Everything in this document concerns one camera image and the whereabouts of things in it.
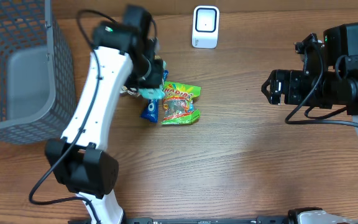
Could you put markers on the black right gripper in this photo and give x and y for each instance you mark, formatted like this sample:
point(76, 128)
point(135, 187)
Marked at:
point(292, 78)

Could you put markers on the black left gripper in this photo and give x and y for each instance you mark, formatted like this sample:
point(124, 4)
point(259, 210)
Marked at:
point(156, 80)

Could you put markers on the teal white snack packet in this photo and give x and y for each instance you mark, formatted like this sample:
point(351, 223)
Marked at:
point(149, 84)

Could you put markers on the beige clear cookie bag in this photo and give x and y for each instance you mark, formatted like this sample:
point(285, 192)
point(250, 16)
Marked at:
point(129, 91)

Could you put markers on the blue Oreo cookie pack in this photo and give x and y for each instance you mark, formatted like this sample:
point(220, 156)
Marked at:
point(151, 110)

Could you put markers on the green Haribo gummy bag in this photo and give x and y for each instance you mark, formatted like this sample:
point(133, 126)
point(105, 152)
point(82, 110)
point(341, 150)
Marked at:
point(178, 103)

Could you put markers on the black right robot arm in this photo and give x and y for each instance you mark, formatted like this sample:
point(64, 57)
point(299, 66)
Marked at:
point(325, 91)

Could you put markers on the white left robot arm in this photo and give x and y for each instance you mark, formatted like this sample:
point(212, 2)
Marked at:
point(123, 58)

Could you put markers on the white barcode scanner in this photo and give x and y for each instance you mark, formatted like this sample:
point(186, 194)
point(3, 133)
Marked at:
point(205, 29)

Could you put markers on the grey plastic mesh basket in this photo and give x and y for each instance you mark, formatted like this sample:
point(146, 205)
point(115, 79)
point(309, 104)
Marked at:
point(37, 90)

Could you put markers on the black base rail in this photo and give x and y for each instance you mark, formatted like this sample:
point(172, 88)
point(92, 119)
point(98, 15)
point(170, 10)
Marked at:
point(307, 215)

